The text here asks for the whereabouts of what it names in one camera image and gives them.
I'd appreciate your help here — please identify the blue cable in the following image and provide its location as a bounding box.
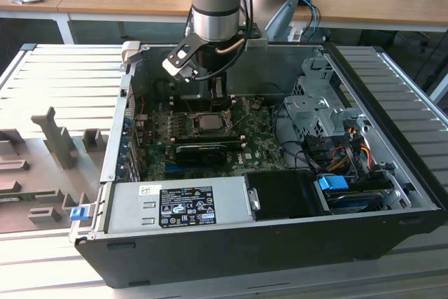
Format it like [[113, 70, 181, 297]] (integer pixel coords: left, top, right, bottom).
[[301, 0, 322, 40]]

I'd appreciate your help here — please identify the black open pc case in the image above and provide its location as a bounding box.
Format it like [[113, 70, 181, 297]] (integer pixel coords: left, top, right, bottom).
[[68, 41, 448, 289]]

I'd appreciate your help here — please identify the black ram slot bank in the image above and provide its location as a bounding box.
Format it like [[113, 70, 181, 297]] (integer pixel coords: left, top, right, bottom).
[[172, 132, 246, 149], [172, 94, 235, 113]]

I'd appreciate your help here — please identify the square silver cpu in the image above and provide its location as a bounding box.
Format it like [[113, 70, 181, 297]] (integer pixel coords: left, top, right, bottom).
[[197, 113, 224, 130]]

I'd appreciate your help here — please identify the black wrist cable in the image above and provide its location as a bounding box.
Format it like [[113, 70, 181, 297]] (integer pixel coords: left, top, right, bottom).
[[185, 7, 195, 38]]

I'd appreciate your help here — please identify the cpu socket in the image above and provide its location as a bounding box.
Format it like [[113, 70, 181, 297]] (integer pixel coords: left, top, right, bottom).
[[187, 111, 235, 138]]

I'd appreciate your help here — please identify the grey parts rack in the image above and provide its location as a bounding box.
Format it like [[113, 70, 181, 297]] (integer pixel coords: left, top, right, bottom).
[[0, 106, 106, 234]]

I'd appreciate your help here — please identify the beige case handle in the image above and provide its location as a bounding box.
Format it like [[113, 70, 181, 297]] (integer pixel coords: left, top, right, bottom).
[[120, 41, 142, 66]]

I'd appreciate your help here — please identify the metal cpu socket cover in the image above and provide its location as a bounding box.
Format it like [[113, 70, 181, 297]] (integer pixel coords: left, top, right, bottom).
[[226, 97, 252, 129]]

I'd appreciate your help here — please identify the blue case latch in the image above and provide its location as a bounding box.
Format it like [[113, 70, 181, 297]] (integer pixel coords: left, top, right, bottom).
[[69, 207, 89, 222]]

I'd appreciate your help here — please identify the black camera cable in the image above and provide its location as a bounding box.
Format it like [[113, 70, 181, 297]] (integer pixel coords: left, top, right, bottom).
[[191, 0, 259, 82]]

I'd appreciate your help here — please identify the black internal cable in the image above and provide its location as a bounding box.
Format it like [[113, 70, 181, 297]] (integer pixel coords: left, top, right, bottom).
[[274, 102, 318, 171]]

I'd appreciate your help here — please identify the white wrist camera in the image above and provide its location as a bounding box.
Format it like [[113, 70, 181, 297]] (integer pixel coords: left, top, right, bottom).
[[161, 34, 204, 83]]

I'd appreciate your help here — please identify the silver power supply unit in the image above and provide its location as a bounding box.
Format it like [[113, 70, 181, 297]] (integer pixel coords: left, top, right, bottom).
[[107, 176, 253, 234]]

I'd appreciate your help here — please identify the black hard disk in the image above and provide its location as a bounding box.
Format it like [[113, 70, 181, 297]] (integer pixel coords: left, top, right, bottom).
[[325, 189, 383, 213]]

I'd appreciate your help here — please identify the silver metal drive cage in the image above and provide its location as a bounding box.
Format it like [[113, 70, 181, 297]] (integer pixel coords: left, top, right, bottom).
[[282, 56, 369, 139]]

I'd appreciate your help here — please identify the green motherboard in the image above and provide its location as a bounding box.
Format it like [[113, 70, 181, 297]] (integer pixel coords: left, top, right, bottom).
[[139, 97, 291, 183]]

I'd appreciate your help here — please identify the coloured wire bundle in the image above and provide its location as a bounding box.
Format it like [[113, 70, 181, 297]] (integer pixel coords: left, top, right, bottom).
[[328, 130, 372, 174]]

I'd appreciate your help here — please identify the black plastic module cover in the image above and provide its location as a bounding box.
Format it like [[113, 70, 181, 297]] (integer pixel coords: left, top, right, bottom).
[[174, 144, 228, 167]]

